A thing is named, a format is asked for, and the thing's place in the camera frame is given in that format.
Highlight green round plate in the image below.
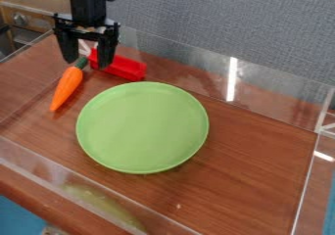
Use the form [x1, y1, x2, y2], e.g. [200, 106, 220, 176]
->
[76, 82, 210, 174]

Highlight red plastic block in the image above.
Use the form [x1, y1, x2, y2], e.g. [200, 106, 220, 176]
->
[88, 48, 147, 81]

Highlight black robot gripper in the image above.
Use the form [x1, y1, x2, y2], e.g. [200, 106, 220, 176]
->
[52, 0, 119, 70]

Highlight orange toy carrot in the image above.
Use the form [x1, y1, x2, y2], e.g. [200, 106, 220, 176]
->
[50, 57, 88, 112]

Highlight clear acrylic enclosure wall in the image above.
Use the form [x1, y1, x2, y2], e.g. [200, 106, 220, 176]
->
[0, 28, 335, 235]

